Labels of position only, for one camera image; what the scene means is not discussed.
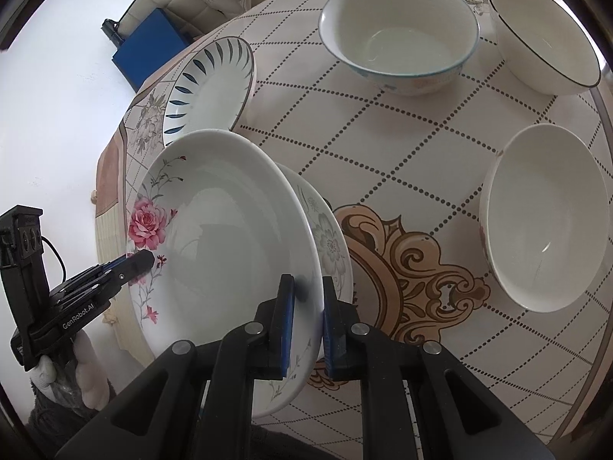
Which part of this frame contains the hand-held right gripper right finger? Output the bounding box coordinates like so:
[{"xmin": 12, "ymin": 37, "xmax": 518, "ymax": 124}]
[{"xmin": 322, "ymin": 275, "xmax": 551, "ymax": 460}]

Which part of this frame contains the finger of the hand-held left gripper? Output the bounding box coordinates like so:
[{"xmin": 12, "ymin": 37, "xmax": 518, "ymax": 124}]
[
  {"xmin": 108, "ymin": 250, "xmax": 157, "ymax": 291},
  {"xmin": 97, "ymin": 255, "xmax": 139, "ymax": 273}
]

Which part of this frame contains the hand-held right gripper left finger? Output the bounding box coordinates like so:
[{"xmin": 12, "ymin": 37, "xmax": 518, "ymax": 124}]
[{"xmin": 55, "ymin": 274, "xmax": 295, "ymax": 460}]

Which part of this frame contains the white plate with grey flower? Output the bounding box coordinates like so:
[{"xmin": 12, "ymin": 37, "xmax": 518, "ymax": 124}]
[{"xmin": 275, "ymin": 163, "xmax": 355, "ymax": 379}]

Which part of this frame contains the white plate with pink rose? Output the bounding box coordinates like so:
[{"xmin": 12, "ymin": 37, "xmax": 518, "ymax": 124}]
[{"xmin": 125, "ymin": 128, "xmax": 323, "ymax": 420}]

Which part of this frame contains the white plate with blue leaves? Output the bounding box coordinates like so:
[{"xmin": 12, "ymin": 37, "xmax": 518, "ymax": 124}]
[{"xmin": 162, "ymin": 36, "xmax": 257, "ymax": 147}]

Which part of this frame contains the plain white bowl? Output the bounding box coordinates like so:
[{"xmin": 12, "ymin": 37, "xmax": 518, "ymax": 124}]
[{"xmin": 479, "ymin": 123, "xmax": 610, "ymax": 313}]

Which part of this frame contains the white bowl with blue rim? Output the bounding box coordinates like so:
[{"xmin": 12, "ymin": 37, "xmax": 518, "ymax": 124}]
[{"xmin": 318, "ymin": 0, "xmax": 480, "ymax": 97}]

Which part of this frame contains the white bowl with black rim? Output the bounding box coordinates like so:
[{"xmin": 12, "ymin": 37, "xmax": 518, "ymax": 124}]
[{"xmin": 487, "ymin": 0, "xmax": 602, "ymax": 97}]

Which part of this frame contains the person's left forearm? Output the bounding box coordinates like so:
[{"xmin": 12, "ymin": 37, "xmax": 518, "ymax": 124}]
[{"xmin": 26, "ymin": 376, "xmax": 118, "ymax": 460}]

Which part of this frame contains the person's left hand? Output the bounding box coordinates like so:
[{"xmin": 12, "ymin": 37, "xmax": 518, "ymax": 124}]
[{"xmin": 29, "ymin": 328, "xmax": 115, "ymax": 410}]

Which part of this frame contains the patterned tablecloth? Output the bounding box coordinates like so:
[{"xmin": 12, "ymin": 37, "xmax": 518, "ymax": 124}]
[{"xmin": 91, "ymin": 0, "xmax": 613, "ymax": 442}]

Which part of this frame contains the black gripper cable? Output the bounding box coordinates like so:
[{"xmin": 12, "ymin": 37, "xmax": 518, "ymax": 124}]
[{"xmin": 41, "ymin": 236, "xmax": 67, "ymax": 281}]

